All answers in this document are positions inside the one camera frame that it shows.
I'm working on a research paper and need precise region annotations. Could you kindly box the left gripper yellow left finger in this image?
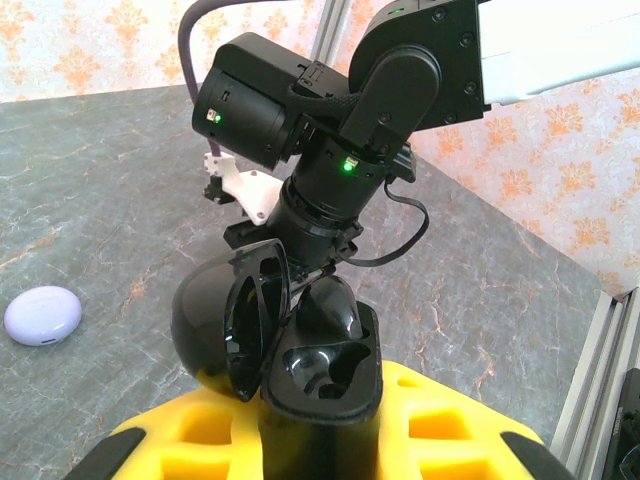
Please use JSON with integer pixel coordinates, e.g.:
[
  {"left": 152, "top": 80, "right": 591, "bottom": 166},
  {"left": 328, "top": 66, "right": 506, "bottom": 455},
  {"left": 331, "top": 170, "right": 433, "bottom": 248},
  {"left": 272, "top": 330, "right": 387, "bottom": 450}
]
[{"left": 62, "top": 369, "right": 265, "bottom": 480}]

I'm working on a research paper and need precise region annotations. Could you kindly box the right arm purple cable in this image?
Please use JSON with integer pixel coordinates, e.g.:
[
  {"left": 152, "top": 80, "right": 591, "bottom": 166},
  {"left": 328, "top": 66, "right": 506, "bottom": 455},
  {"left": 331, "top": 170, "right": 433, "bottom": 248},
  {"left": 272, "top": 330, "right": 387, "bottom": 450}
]
[{"left": 178, "top": 0, "right": 224, "bottom": 157}]

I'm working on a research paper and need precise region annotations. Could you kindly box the aluminium rail frame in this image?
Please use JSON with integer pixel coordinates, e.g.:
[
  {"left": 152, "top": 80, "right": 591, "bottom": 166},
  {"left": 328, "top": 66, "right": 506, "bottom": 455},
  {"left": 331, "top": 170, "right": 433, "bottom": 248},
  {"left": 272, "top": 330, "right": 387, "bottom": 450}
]
[{"left": 549, "top": 287, "right": 640, "bottom": 480}]

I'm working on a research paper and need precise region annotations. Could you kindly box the purple earbud charging case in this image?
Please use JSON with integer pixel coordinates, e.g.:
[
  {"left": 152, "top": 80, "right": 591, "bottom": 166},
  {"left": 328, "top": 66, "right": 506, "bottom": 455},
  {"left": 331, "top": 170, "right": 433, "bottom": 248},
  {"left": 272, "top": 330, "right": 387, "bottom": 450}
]
[{"left": 3, "top": 284, "right": 84, "bottom": 347}]

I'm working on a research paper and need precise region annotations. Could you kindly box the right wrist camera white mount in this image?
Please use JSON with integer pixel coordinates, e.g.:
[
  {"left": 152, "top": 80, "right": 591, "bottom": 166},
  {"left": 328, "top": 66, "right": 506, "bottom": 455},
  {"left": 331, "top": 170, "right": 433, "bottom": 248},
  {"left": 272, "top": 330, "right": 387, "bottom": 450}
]
[{"left": 202, "top": 151, "right": 285, "bottom": 226}]

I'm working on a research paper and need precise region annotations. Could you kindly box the right gripper thin black cable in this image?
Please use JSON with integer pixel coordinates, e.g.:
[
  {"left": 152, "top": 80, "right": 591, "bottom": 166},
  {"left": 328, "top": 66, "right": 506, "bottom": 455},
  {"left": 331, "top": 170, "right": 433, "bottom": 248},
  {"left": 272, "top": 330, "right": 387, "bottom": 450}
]
[{"left": 344, "top": 182, "right": 431, "bottom": 269}]

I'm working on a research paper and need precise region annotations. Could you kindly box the black braided cable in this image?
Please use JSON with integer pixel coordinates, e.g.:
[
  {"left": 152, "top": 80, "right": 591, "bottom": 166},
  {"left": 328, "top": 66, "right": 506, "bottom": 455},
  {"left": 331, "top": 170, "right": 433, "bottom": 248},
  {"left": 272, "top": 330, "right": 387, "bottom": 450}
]
[{"left": 287, "top": 74, "right": 381, "bottom": 110}]

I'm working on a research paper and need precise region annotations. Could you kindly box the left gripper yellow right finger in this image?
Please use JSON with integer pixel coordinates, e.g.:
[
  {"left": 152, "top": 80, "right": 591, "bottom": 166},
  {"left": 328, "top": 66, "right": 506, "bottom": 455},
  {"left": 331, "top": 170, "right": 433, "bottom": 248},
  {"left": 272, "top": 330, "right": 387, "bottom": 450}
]
[{"left": 378, "top": 360, "right": 576, "bottom": 480}]

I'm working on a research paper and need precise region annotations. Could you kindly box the aluminium corner post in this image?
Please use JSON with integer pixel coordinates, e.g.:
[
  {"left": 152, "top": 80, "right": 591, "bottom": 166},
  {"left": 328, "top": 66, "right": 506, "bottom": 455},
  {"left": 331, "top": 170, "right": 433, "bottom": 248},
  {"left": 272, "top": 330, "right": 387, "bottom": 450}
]
[{"left": 314, "top": 0, "right": 354, "bottom": 69}]

